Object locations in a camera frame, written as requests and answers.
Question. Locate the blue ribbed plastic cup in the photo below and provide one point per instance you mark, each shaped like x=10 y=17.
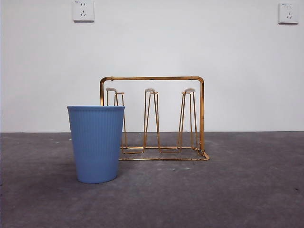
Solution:
x=96 y=147

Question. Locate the white wall socket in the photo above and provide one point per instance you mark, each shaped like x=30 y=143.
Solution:
x=83 y=12
x=288 y=13

